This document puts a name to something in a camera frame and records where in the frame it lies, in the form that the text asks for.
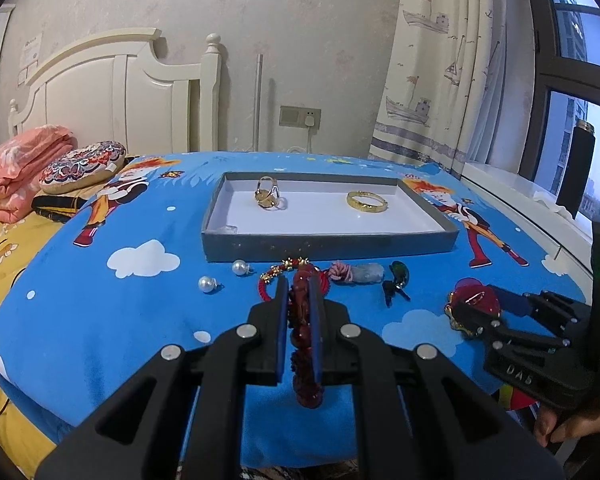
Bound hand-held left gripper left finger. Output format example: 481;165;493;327
34;276;291;480

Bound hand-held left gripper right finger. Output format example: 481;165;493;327
307;280;566;480

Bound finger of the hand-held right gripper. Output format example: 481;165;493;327
489;285;593;348
450;302;573;361

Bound dark red bead bracelet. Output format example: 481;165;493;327
286;262;326;411

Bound red flower hair clip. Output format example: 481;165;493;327
444;277;503;338

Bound red string bracelet gold charms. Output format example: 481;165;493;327
257;257;331;303

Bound jade pendant pink knot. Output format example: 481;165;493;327
328;260;385;286

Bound green black brooch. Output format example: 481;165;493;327
381;260;412;307

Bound grey shallow box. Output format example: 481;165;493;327
201;171;459;264

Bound person's right hand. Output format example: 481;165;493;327
532;400;600;448

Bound smooth gold bangle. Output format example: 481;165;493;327
346;190;390;214

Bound white windowsill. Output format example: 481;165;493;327
462;160;596;281

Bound black bottle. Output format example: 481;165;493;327
555;119;596;220

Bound blue cartoon printed blanket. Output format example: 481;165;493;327
0;150;593;476

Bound white pole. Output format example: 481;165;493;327
252;55;263;152

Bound round patterned cushion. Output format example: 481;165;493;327
39;141;128;195

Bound ship print curtain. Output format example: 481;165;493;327
367;0;536;181

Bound yellow floral bedsheet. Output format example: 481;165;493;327
0;205;76;478

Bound white wooden headboard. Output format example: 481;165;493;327
7;28;223;153

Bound folded pink quilt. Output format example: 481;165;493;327
0;125;78;221

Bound gold ring pendant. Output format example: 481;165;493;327
252;176;287;211

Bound grey wall socket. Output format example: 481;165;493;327
279;105;322;128

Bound dark window frame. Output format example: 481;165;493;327
520;0;600;196

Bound white wall notice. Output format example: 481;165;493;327
17;32;43;83

